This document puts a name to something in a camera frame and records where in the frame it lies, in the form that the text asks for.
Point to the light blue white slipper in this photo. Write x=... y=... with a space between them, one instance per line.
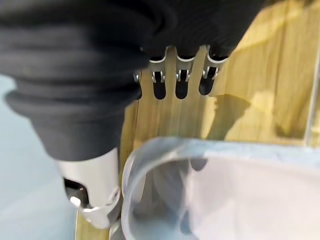
x=250 y=195

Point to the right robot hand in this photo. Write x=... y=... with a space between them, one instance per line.
x=75 y=75

